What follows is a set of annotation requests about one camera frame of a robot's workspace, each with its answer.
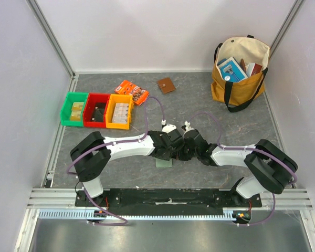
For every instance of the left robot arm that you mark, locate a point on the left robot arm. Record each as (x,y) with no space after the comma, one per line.
(94,152)

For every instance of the white boxes in yellow bin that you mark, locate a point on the white boxes in yellow bin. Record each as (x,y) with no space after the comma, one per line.
(120,114)

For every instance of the green card holder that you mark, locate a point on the green card holder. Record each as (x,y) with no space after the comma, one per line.
(163,163)

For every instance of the gold cards in green bin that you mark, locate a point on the gold cards in green bin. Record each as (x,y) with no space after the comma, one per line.
(76,111)

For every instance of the yellow canvas tote bag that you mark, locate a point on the yellow canvas tote bag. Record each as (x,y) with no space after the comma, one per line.
(237,96)

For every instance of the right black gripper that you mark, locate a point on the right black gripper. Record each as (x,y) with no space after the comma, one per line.
(189,149)

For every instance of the red plastic bin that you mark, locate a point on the red plastic bin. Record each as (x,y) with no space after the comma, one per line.
(93,98)

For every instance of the black item in red bin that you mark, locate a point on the black item in red bin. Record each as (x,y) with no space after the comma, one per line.
(98,112)

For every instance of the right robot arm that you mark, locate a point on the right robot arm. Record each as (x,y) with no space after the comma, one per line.
(271,169)

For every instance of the orange snack package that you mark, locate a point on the orange snack package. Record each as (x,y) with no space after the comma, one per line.
(138,94)

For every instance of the aluminium cable duct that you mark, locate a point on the aluminium cable duct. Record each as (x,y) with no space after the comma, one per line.
(91,214)

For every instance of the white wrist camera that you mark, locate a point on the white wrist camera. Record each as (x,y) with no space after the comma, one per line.
(166,127)
(187,127)

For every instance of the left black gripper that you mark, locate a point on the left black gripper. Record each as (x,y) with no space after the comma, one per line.
(166,156)

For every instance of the brown leather wallet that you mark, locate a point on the brown leather wallet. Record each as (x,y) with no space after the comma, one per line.
(166,85)

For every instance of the yellow plastic bin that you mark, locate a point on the yellow plastic bin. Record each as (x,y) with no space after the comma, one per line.
(116,98)

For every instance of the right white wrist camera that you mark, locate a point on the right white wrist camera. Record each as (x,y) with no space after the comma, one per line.
(187,127)

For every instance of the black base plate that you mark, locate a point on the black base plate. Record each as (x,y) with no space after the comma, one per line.
(172,201)

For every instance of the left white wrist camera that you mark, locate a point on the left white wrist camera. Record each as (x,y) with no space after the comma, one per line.
(166,127)

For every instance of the green plastic bin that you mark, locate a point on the green plastic bin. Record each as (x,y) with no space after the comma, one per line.
(66,108)

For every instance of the blue razor box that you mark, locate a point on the blue razor box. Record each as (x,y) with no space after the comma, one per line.
(230,70)

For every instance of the red white box in bag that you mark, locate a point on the red white box in bag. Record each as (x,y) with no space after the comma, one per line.
(253,69)

